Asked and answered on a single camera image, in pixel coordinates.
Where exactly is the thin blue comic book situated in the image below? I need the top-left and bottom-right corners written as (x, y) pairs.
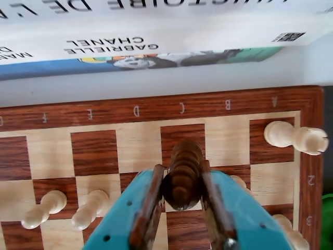
top-left (0, 46), bottom-right (288, 81)

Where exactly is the light wooden chess pawn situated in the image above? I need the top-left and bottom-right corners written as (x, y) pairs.
top-left (272, 214), bottom-right (311, 250)
top-left (20, 190), bottom-right (68, 230)
top-left (71, 189), bottom-right (110, 231)
top-left (230, 174), bottom-right (252, 196)

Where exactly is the green plastic container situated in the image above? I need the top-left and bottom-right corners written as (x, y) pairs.
top-left (321, 193), bottom-right (333, 250)

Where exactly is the white Gabrielle Chanel book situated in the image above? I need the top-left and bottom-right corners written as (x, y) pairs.
top-left (0, 15), bottom-right (319, 67)

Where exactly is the light wooden chess rook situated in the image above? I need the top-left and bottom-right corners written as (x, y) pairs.
top-left (263, 120), bottom-right (329, 156)

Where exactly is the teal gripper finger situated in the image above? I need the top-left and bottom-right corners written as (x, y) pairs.
top-left (83, 164), bottom-right (166, 250)
top-left (199, 160), bottom-right (297, 250)

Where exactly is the dark brown chess bishop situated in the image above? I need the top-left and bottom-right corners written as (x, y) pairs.
top-left (161, 140), bottom-right (204, 211)

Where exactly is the wooden chess board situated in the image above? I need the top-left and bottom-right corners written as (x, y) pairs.
top-left (0, 85), bottom-right (325, 250)

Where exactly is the white art history book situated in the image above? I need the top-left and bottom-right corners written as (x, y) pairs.
top-left (0, 0), bottom-right (333, 28)

